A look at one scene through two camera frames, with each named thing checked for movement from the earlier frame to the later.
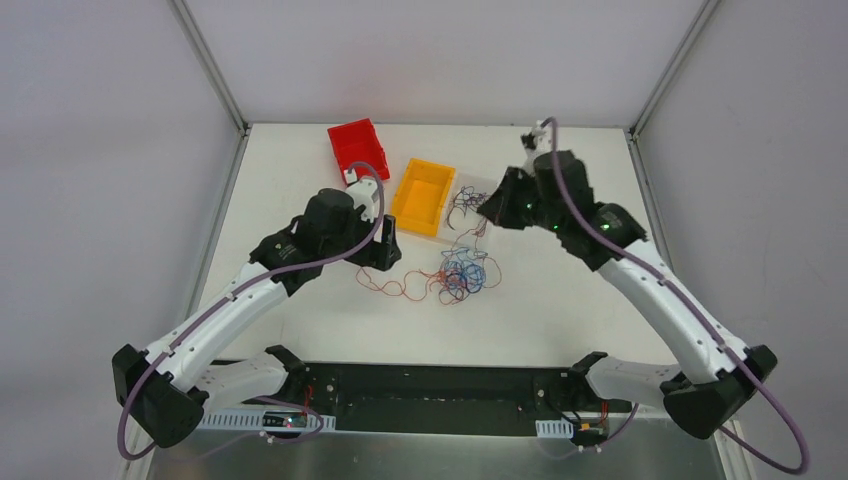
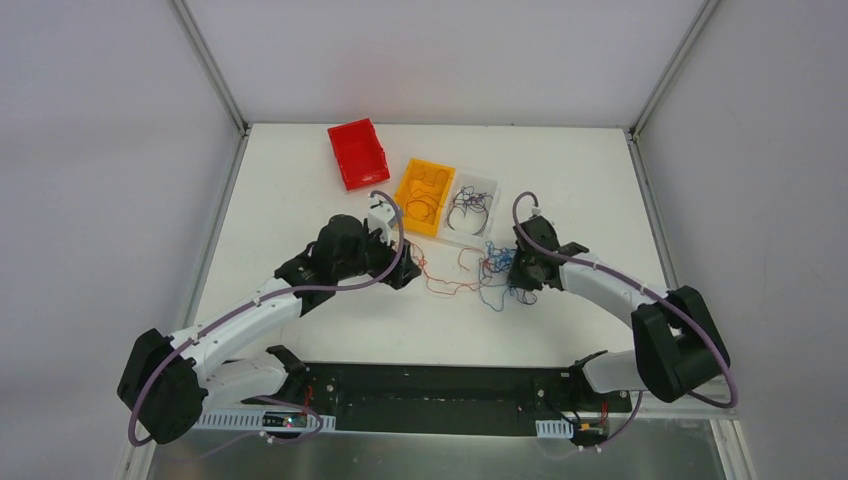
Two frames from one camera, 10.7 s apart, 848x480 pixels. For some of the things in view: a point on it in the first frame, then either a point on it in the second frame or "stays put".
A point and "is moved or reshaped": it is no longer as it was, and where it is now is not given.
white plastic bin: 463,224 stays put
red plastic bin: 358,141 stays put
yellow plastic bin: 420,197 stays put
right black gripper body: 501,205 → 523,269
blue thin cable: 465,269 is moved or reshaped
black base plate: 426,399 stays put
